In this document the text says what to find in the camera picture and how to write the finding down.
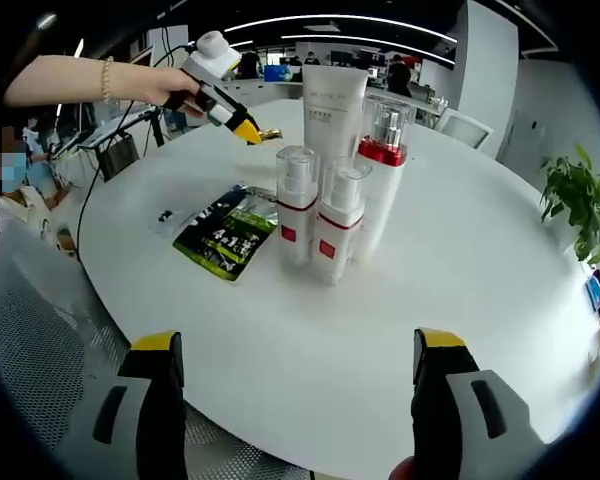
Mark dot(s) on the large red-collared white skincare bottle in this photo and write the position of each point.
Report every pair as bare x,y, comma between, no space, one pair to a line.
387,200

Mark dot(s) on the small blue box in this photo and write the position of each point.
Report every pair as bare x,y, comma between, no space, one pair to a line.
596,295

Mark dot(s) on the white chair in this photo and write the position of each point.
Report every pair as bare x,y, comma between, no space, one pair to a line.
462,127

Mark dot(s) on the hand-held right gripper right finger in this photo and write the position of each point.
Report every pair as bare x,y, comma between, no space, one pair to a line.
460,425

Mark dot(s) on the green skincare sachet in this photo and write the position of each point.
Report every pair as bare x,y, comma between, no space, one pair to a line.
220,245

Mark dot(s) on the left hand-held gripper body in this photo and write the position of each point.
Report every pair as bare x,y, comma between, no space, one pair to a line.
212,57

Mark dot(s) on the person's left hand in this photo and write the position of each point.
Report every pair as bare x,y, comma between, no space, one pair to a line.
172,87

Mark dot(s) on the gold skincare sachet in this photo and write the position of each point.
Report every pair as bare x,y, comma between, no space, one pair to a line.
271,135

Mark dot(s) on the white skincare tube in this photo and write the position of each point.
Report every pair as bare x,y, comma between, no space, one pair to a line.
332,115

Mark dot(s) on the grey mesh office chair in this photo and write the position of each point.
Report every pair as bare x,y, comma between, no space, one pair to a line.
45,360

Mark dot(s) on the clear skincare sachet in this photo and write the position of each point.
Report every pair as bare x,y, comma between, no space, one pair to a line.
180,210

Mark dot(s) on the person's right hand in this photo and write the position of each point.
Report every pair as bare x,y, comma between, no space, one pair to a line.
404,470

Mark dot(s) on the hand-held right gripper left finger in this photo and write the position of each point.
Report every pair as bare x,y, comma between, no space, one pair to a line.
140,430

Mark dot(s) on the potted green plant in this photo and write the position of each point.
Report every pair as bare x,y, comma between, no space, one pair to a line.
580,200

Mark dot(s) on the white laptop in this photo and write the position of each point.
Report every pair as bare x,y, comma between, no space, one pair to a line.
125,122

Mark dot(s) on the small white skincare pump bottle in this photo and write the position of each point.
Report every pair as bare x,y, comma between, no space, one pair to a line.
337,240
296,225

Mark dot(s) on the blue crate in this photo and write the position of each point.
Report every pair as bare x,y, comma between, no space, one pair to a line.
275,74

